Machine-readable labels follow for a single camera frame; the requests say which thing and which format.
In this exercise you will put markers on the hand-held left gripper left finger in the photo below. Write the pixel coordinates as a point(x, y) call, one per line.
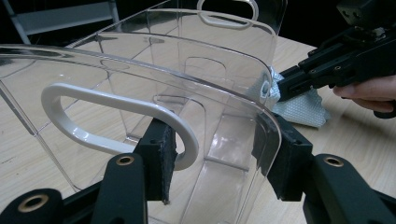
point(158, 161)

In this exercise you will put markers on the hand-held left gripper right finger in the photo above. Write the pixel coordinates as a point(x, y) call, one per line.
point(289, 161)

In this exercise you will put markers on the light blue cleaning cloth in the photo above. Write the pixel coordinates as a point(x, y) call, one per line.
point(302, 109)

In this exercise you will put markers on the clear plastic divided organizer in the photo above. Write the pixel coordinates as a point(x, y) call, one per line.
point(140, 93)

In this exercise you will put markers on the white metal stand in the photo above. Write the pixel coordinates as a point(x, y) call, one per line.
point(62, 17)

